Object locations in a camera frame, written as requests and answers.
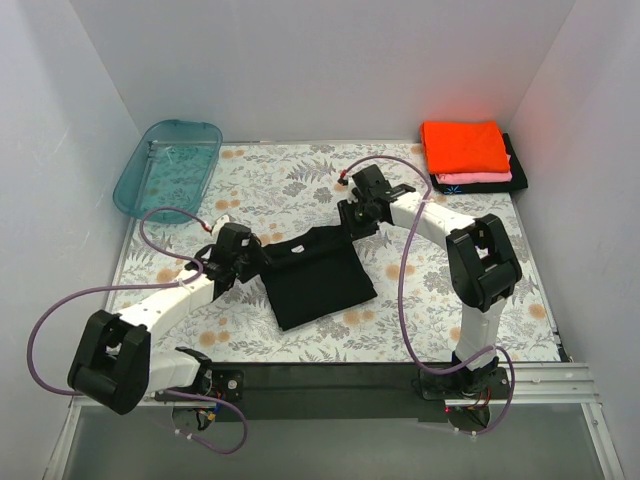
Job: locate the aluminium frame rail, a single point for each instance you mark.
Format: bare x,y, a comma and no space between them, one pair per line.
554,383

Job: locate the black folded t-shirt with logo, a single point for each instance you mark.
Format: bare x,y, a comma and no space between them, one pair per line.
518,182

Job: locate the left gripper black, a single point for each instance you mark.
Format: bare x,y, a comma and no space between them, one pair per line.
252,256

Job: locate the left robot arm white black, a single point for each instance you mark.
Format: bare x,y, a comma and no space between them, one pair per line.
114,363

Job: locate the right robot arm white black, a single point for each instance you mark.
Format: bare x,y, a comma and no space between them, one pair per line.
483,268

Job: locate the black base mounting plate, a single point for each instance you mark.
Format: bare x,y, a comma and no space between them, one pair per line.
304,391

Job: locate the teal transparent plastic bin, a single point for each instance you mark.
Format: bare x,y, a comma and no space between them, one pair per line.
169,171

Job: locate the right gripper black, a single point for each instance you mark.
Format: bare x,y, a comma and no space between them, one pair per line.
351,220

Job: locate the orange folded t-shirt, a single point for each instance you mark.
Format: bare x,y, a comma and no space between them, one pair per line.
458,147

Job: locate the floral patterned table mat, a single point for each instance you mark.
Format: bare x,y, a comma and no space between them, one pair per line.
280,191

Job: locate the pink folded t-shirt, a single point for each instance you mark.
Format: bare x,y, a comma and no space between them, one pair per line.
473,178

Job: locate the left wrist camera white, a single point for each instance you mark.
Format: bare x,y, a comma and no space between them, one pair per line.
221,221

